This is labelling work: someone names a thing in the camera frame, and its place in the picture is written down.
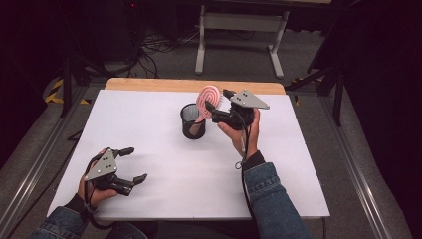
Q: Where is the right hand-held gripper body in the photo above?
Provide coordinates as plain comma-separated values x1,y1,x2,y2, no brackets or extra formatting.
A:
212,89,271,131

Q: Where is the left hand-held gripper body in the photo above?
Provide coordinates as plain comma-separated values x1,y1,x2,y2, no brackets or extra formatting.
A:
84,147,133,197

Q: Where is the pink hairbrush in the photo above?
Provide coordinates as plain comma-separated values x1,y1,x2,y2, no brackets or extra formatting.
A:
190,85,223,133

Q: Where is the black mesh pen holder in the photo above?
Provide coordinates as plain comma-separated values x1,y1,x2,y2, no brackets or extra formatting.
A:
179,103,207,140

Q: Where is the person's left hand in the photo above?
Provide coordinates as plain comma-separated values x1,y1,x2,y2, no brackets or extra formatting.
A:
78,180,117,208

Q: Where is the person's right hand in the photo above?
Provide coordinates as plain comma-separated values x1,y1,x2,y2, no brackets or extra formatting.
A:
217,109,261,159

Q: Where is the person's lap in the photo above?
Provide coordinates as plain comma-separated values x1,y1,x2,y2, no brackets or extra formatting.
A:
145,219,262,239

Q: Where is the black metal stand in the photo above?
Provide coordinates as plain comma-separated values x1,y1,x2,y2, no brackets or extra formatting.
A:
59,54,112,118
285,63,344,127

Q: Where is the yellow black hazard tape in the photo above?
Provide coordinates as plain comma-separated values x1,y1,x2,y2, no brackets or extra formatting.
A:
44,78,92,106

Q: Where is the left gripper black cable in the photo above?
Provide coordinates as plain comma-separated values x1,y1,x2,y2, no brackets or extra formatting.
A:
83,180,113,231

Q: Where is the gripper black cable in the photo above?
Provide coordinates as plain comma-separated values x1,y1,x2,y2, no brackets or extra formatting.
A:
83,180,113,231
234,114,257,217

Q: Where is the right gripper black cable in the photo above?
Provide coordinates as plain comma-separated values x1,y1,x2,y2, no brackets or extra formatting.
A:
234,114,257,217

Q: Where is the aluminium floor rail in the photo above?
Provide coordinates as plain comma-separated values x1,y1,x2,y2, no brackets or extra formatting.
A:
0,84,101,233
319,96,396,239

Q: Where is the white metal frame desk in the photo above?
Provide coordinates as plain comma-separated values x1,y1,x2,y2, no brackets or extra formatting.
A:
194,0,332,80

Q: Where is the tangle of black floor cables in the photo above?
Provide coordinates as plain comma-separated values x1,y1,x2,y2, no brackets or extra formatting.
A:
127,28,200,80

